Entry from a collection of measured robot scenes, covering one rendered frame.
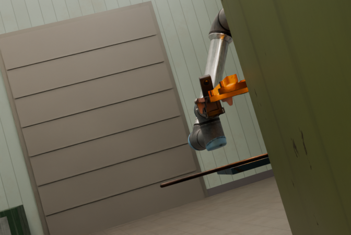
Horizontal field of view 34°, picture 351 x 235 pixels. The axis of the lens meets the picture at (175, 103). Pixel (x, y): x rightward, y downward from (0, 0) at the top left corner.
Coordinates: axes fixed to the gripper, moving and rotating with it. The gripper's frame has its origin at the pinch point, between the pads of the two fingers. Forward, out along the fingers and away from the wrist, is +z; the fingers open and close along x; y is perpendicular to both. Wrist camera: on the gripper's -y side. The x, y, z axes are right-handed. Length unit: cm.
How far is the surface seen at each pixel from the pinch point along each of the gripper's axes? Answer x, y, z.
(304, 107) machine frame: 18, 17, 154
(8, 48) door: 167, -210, -667
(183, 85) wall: -76, -87, -706
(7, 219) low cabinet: 195, 33, -499
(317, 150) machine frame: 18, 22, 153
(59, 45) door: 93, -197, -677
